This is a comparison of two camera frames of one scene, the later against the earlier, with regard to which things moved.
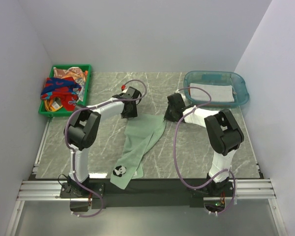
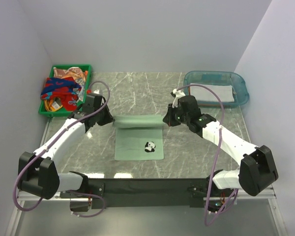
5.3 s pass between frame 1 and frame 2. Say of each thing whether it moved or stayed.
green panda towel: moved
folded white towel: stayed
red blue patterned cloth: stayed
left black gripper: moved
